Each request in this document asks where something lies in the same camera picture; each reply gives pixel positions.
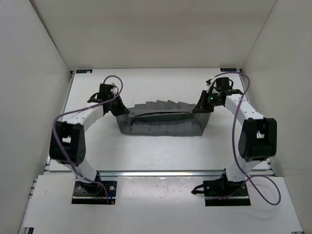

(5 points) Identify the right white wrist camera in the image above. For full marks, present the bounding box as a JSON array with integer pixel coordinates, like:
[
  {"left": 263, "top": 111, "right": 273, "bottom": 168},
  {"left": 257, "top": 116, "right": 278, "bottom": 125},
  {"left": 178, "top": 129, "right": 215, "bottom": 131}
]
[{"left": 206, "top": 77, "right": 216, "bottom": 93}]

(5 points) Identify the left blue corner label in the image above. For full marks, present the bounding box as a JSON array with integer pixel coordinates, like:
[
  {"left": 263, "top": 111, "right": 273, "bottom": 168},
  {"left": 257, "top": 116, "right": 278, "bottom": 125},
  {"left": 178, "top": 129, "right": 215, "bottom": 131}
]
[{"left": 76, "top": 69, "right": 93, "bottom": 74}]

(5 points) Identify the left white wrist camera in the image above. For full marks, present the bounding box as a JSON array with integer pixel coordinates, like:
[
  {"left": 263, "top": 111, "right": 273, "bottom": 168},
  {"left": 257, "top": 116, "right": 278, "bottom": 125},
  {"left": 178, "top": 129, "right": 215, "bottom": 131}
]
[{"left": 111, "top": 83, "right": 119, "bottom": 95}]

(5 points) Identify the blue corner label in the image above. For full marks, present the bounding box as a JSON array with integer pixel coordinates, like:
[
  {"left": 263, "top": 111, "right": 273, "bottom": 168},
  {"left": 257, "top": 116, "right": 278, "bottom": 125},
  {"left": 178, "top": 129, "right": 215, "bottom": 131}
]
[
  {"left": 76, "top": 69, "right": 93, "bottom": 74},
  {"left": 220, "top": 68, "right": 237, "bottom": 72}
]

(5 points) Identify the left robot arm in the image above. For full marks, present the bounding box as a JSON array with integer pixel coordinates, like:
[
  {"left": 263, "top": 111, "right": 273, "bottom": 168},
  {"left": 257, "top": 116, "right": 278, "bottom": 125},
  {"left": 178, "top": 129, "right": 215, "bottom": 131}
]
[{"left": 49, "top": 83, "right": 130, "bottom": 194}]

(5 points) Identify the right blue corner label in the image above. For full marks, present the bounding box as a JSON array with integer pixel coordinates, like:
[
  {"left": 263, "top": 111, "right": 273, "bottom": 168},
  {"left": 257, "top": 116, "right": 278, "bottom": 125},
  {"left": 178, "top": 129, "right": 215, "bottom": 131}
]
[{"left": 220, "top": 68, "right": 237, "bottom": 72}]

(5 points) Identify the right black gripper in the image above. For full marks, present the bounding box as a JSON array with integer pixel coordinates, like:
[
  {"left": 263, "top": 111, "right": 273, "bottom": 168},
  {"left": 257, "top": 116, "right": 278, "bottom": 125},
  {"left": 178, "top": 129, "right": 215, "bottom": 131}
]
[{"left": 193, "top": 90, "right": 222, "bottom": 114}]

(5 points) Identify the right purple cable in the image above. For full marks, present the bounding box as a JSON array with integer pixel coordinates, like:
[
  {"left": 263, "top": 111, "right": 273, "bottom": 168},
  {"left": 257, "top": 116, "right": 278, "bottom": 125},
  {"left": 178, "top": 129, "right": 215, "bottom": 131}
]
[{"left": 206, "top": 72, "right": 281, "bottom": 207}]

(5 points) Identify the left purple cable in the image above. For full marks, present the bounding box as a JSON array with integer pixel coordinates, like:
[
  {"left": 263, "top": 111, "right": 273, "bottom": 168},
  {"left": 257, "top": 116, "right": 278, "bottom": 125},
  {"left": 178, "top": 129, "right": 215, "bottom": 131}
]
[{"left": 52, "top": 75, "right": 124, "bottom": 205}]

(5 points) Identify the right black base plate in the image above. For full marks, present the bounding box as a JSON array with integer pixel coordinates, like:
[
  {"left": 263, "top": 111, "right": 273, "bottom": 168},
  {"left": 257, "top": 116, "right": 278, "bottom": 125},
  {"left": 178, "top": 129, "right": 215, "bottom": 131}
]
[{"left": 191, "top": 174, "right": 251, "bottom": 207}]

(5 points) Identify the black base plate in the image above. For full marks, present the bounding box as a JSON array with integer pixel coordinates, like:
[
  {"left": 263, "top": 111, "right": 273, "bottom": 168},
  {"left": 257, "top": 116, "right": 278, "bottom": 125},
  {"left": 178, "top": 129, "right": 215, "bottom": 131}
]
[
  {"left": 71, "top": 179, "right": 117, "bottom": 205},
  {"left": 191, "top": 174, "right": 251, "bottom": 207}
]

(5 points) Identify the purple cable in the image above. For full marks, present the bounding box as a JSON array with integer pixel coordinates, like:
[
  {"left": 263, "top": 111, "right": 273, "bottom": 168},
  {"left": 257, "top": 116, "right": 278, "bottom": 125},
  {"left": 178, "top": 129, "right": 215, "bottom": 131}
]
[
  {"left": 206, "top": 72, "right": 281, "bottom": 207},
  {"left": 52, "top": 75, "right": 124, "bottom": 205}
]

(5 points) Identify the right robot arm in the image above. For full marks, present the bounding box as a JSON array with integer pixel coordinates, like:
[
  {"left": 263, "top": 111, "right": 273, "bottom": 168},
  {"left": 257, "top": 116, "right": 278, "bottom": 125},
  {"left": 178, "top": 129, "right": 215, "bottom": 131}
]
[{"left": 193, "top": 77, "right": 277, "bottom": 195}]

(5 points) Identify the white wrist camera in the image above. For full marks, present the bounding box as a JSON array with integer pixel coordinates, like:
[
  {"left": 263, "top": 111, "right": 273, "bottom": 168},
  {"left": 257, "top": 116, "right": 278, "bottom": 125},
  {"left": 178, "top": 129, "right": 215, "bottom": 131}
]
[
  {"left": 111, "top": 83, "right": 119, "bottom": 95},
  {"left": 206, "top": 77, "right": 216, "bottom": 93}
]

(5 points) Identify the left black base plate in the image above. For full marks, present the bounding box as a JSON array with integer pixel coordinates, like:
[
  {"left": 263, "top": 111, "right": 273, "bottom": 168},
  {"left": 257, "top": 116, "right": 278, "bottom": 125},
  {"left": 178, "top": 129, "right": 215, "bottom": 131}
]
[{"left": 71, "top": 179, "right": 117, "bottom": 205}]

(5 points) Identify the grey pleated skirt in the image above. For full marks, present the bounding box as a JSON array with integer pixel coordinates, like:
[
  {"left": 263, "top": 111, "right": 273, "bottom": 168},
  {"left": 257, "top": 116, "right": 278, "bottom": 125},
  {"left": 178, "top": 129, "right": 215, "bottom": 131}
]
[{"left": 116, "top": 100, "right": 211, "bottom": 137}]

